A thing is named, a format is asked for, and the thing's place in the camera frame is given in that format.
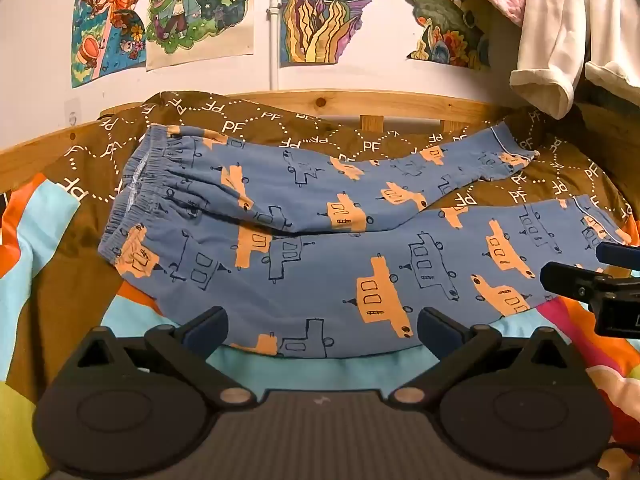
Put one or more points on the orange-haired figure wall poster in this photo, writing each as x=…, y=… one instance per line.
x=107, y=25

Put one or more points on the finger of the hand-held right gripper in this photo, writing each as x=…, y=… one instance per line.
x=617, y=255
x=567, y=276

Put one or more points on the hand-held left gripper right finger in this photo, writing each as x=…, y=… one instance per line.
x=436, y=331

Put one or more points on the white hanging garment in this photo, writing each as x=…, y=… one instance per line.
x=555, y=35

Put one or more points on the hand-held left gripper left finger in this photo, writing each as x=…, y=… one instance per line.
x=206, y=331

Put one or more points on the white wall pipe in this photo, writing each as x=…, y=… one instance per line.
x=273, y=50

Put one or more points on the purple yellow plants wall poster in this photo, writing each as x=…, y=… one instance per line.
x=325, y=10

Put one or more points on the blond figure wall poster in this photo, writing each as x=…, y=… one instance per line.
x=200, y=10

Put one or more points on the brown lettered blanket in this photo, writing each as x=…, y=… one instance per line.
x=65, y=280

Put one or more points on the wooden bed frame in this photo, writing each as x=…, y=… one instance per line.
x=325, y=102

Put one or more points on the colourful patterned bed sheet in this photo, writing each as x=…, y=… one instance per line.
x=42, y=210

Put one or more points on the green torn wall poster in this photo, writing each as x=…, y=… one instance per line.
x=445, y=20

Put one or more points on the blue printed pants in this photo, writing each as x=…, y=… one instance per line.
x=325, y=270

